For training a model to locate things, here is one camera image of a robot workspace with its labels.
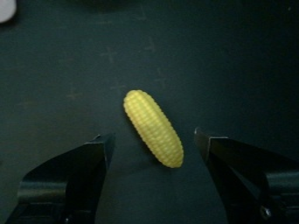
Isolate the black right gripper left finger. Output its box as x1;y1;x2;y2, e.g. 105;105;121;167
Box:
4;132;117;224

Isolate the yellow toy corn cob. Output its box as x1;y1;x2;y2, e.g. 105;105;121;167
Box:
123;89;184;169

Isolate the white round object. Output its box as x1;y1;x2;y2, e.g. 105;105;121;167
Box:
0;0;17;25

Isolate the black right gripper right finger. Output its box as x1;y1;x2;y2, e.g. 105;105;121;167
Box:
192;127;299;224

